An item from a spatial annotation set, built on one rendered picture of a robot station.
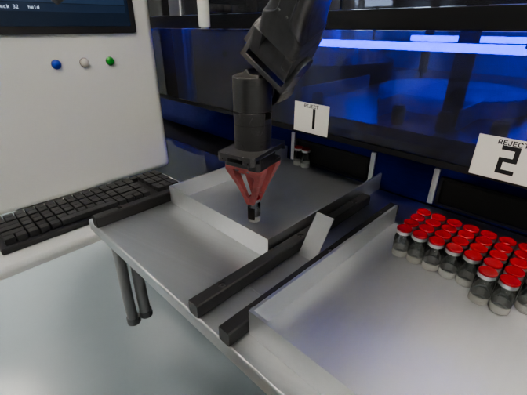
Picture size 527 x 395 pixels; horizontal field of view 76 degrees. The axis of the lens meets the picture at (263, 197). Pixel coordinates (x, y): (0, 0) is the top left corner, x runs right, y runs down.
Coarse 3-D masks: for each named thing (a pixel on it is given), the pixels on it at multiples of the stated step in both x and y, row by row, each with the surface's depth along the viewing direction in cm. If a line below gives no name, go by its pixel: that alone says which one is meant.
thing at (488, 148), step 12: (480, 144) 49; (492, 144) 48; (504, 144) 47; (516, 144) 46; (480, 156) 49; (492, 156) 48; (504, 156) 47; (480, 168) 50; (492, 168) 48; (504, 168) 47; (516, 168) 46; (504, 180) 48; (516, 180) 47
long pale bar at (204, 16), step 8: (200, 0) 69; (208, 0) 70; (200, 8) 70; (208, 8) 70; (216, 8) 72; (224, 8) 74; (200, 16) 71; (208, 16) 71; (200, 24) 71; (208, 24) 72
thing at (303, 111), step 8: (296, 104) 69; (304, 104) 68; (312, 104) 67; (296, 112) 70; (304, 112) 69; (312, 112) 67; (320, 112) 66; (328, 112) 65; (296, 120) 71; (304, 120) 69; (320, 120) 67; (328, 120) 65; (296, 128) 71; (304, 128) 70; (320, 128) 67
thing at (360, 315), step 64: (384, 256) 50; (256, 320) 36; (320, 320) 39; (384, 320) 39; (448, 320) 39; (512, 320) 39; (320, 384) 31; (384, 384) 32; (448, 384) 32; (512, 384) 32
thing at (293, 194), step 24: (288, 168) 81; (312, 168) 81; (192, 192) 69; (216, 192) 69; (240, 192) 69; (288, 192) 69; (312, 192) 69; (336, 192) 69; (360, 192) 65; (216, 216) 56; (240, 216) 61; (264, 216) 61; (288, 216) 61; (312, 216) 55; (240, 240) 53; (264, 240) 49
